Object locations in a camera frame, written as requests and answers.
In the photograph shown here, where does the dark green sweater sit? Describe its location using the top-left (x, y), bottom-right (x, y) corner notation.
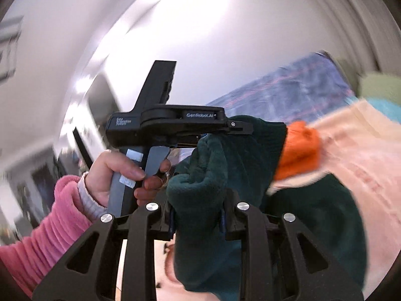
top-left (166, 115), bottom-right (368, 301)

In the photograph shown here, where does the person's left hand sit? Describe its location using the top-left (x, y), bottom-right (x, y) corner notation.
top-left (84, 150), bottom-right (172, 209)

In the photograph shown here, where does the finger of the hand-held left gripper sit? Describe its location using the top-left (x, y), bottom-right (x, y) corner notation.
top-left (224, 120), bottom-right (254, 136)

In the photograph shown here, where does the green pillow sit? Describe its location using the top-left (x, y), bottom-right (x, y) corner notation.
top-left (357, 73), bottom-right (401, 101)

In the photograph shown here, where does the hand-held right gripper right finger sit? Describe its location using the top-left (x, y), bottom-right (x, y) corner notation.
top-left (219, 190), bottom-right (364, 301)

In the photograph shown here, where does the cyan cloth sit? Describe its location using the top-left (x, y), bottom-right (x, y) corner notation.
top-left (365, 97), bottom-right (401, 123)

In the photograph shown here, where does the printed peach blanket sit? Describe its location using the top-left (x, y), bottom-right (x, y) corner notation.
top-left (116, 99), bottom-right (401, 301)

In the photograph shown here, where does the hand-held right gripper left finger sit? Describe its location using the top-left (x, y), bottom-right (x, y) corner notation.
top-left (31, 190), bottom-right (176, 301)

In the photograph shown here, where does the person's left forearm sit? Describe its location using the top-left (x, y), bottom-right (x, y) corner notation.
top-left (0, 172), bottom-right (109, 298)

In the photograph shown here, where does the orange garment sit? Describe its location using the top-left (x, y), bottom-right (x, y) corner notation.
top-left (274, 121), bottom-right (323, 182)

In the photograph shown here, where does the blue plaid bed sheet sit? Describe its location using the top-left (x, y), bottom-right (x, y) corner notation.
top-left (207, 50), bottom-right (356, 124)

